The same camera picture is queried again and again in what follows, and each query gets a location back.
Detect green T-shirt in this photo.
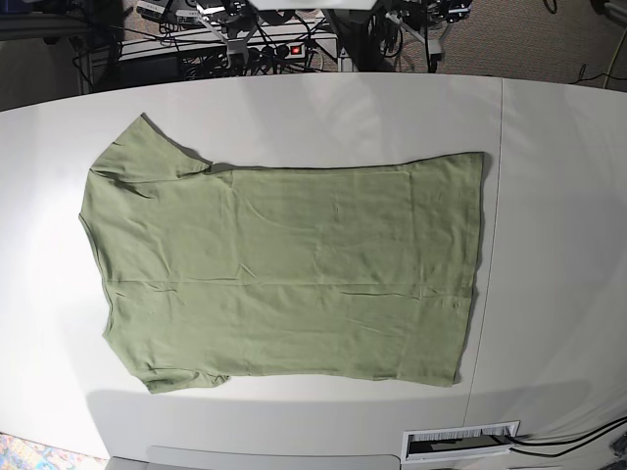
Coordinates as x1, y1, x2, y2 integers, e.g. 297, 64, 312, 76
79, 117, 486, 394

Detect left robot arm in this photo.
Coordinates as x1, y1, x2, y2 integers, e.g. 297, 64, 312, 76
385, 0, 473, 72

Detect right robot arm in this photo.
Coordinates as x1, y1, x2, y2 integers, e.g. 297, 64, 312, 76
196, 0, 258, 68

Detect black power strip red switch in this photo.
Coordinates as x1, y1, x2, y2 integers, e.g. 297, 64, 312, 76
181, 42, 308, 70

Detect white overhead mount plate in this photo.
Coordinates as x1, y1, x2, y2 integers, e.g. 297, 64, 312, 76
249, 0, 376, 11

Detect table cable grommet slot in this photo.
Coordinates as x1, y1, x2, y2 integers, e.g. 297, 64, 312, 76
401, 421, 520, 464

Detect black cables on table edge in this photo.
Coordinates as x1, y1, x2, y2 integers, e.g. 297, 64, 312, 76
508, 418, 627, 458

